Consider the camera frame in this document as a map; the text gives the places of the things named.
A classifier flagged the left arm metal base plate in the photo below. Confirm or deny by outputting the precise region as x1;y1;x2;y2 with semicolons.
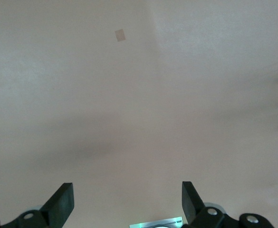
129;216;183;228

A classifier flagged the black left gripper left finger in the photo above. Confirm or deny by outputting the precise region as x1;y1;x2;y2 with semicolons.
0;182;75;228

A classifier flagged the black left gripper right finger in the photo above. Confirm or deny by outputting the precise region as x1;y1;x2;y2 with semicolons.
182;181;275;228

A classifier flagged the small brown tape patch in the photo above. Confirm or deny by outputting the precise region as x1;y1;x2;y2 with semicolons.
115;28;126;43

